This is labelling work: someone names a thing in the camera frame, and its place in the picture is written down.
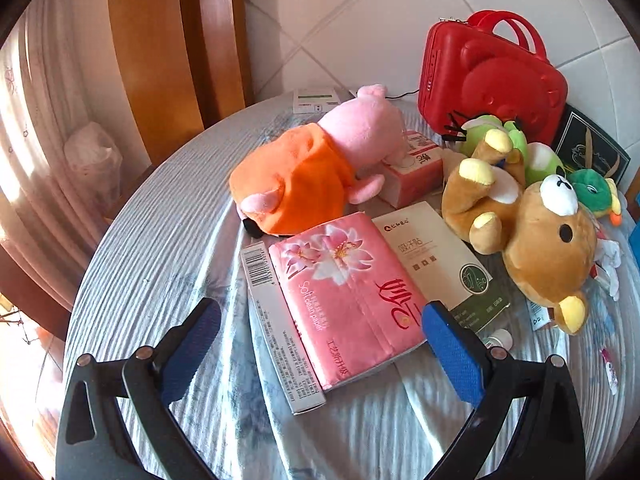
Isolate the white and green flat packet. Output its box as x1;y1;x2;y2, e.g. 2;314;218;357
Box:
372;201;512;333

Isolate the white cloth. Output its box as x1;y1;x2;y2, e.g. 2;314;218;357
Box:
592;237;623;301

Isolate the striped curtain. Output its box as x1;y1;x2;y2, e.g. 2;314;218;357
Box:
0;0;151;311

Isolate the green frog plush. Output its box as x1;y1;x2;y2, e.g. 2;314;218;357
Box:
442;112;567;187

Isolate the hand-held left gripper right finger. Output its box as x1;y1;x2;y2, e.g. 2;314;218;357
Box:
421;301;588;480

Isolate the small pink tissue pack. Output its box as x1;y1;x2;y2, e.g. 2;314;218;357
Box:
380;130;446;209

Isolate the long white box with barcode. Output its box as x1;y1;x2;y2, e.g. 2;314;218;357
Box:
240;244;327;416

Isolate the clear plastic bag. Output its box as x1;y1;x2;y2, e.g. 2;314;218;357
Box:
62;121;123;211

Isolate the light blue cloth-covered desktop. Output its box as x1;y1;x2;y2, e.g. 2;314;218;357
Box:
62;92;640;480

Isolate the large pink tissue pack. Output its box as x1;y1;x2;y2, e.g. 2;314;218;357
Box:
268;211;430;392

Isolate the pink pig plush orange dress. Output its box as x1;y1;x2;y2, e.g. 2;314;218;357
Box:
229;85;407;238

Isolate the yellow and green duck plush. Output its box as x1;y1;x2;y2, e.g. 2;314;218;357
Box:
570;169;626;226

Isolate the red bear-shaped case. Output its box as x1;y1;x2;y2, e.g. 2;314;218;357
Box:
417;10;569;148

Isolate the brown bear plush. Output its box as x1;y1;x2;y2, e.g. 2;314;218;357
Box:
441;130;599;336

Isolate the wooden chair back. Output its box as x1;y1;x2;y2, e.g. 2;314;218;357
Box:
107;0;256;171

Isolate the small white bottle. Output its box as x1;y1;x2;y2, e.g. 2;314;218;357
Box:
484;329;513;351

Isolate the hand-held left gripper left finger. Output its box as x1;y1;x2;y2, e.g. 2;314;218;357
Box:
55;297;223;480

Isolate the white flat box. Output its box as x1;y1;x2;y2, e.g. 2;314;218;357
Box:
292;87;353;115

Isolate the small pink packet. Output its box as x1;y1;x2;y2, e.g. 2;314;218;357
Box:
602;347;621;396

